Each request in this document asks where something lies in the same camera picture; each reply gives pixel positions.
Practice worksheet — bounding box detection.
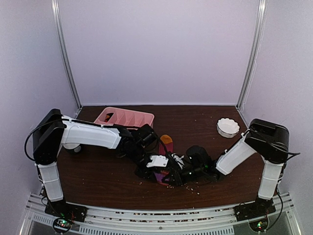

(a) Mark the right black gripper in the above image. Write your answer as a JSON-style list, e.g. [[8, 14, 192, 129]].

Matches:
[[163, 165, 205, 187]]

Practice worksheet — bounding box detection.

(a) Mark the maroon orange purple striped sock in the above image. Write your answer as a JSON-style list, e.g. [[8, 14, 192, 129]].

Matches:
[[154, 135, 173, 187]]

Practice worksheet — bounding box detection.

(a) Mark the black argyle red orange sock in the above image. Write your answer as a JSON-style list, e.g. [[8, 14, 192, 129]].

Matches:
[[104, 113, 114, 122]]

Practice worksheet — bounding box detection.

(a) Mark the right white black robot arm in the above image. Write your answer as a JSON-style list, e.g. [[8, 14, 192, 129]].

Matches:
[[162, 118, 298, 216]]

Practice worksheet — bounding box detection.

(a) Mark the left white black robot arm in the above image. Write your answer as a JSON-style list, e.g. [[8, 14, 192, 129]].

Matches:
[[25, 109, 174, 217]]

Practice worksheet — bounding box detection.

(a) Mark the pink divided organizer tray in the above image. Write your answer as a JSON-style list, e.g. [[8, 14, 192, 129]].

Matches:
[[94, 107, 155, 127]]

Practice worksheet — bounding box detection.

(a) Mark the white scalloped ceramic bowl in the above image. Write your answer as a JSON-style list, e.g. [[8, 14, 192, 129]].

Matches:
[[217, 118, 240, 139]]

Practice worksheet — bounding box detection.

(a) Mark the small white round container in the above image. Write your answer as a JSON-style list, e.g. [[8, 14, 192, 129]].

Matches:
[[63, 144, 82, 155]]

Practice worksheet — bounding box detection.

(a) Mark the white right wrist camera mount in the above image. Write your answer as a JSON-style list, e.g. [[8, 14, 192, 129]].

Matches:
[[172, 153, 185, 169]]

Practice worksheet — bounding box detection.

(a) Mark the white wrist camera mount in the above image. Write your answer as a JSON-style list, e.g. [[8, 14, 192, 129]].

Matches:
[[146, 155, 168, 168], [172, 153, 185, 169]]

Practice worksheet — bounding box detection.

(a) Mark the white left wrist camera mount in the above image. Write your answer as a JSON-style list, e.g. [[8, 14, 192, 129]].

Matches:
[[146, 155, 168, 168]]

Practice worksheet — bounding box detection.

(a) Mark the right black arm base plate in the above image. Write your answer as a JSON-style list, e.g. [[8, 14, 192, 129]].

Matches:
[[233, 202, 276, 221]]

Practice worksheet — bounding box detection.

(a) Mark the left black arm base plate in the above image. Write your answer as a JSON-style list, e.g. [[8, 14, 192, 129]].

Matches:
[[45, 203, 88, 222]]

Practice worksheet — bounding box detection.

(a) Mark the left aluminium frame post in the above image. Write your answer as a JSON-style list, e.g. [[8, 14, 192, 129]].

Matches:
[[51, 0, 82, 110]]

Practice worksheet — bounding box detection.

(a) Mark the aluminium frame post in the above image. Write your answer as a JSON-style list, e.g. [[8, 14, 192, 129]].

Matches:
[[51, 0, 82, 110], [236, 0, 268, 112]]

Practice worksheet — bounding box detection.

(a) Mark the right aluminium frame post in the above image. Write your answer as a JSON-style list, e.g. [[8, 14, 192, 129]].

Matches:
[[236, 0, 268, 112]]

